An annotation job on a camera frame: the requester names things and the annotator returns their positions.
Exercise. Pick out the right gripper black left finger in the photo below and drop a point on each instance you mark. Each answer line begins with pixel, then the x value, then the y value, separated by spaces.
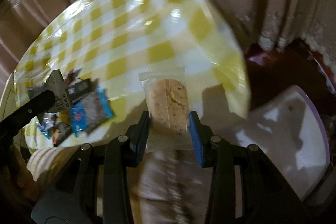
pixel 138 140

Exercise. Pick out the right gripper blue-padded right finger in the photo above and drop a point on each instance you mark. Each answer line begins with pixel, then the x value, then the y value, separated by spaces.
pixel 201 137

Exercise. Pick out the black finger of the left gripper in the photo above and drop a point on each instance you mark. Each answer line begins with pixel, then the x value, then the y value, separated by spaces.
pixel 22 116

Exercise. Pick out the grey black snack packet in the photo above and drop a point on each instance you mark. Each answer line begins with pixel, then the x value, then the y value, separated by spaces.
pixel 57 85

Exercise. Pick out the clear-wrapped round cookie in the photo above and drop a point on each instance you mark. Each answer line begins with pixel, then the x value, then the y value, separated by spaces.
pixel 168 105

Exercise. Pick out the small blue candy wrapper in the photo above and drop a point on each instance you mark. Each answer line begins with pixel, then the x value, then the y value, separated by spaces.
pixel 47 123

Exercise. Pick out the dark snack packet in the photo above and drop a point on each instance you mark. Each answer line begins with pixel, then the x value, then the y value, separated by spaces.
pixel 60 132

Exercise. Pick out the blue seed snack packet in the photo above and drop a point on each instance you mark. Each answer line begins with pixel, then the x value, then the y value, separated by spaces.
pixel 90 112

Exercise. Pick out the striped sofa cushion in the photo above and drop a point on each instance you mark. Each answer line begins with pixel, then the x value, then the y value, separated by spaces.
pixel 45 164

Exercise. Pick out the yellow white checkered tablecloth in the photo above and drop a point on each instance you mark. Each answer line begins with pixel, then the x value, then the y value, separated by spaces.
pixel 115 40

